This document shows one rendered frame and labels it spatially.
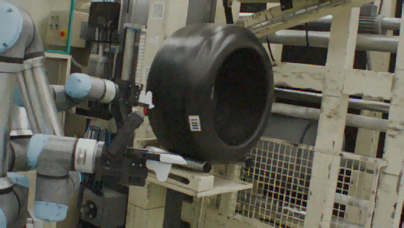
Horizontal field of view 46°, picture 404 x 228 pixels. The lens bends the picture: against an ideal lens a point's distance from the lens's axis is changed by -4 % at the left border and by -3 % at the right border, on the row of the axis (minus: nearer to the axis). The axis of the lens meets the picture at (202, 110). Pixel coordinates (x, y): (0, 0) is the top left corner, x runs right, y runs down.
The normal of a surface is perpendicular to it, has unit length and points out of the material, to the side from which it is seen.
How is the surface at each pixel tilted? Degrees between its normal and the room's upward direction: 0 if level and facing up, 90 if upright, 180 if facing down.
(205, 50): 64
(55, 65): 90
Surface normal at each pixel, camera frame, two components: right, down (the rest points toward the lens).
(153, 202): 0.76, 0.14
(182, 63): -0.55, -0.37
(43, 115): 0.39, -0.01
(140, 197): -0.64, -0.02
